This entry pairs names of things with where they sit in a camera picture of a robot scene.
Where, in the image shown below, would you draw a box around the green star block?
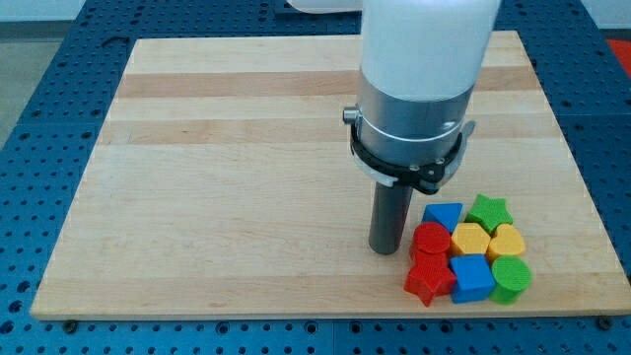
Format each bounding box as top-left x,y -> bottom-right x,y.
464,194 -> 514,235

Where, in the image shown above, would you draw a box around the red object at right edge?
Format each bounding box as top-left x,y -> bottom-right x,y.
607,38 -> 631,77

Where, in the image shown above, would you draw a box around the blue perforated table plate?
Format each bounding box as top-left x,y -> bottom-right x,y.
1,0 -> 630,354

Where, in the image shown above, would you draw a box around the red star block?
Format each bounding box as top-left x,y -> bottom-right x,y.
403,250 -> 456,307

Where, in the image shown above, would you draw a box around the wooden board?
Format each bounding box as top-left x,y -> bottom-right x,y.
31,32 -> 630,320

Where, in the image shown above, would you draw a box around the yellow heart block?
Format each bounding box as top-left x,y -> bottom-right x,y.
486,224 -> 526,262

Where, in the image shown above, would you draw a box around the blue cube block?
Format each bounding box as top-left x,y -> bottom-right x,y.
449,254 -> 496,304

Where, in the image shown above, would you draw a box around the yellow hexagon block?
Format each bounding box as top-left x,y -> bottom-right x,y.
450,223 -> 491,256

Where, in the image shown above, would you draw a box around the red cylinder block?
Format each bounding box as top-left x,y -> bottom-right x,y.
409,222 -> 452,259

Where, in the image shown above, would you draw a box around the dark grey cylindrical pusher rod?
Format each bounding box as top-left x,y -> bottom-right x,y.
368,182 -> 413,255

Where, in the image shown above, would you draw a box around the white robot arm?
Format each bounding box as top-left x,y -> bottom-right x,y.
289,0 -> 501,254

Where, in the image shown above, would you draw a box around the silver cylindrical wrist flange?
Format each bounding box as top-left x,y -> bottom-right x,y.
343,75 -> 475,195

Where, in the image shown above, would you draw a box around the blue triangle block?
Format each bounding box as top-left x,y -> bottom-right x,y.
421,202 -> 463,234

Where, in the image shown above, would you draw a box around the green cylinder block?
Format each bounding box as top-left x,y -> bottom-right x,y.
489,255 -> 532,305

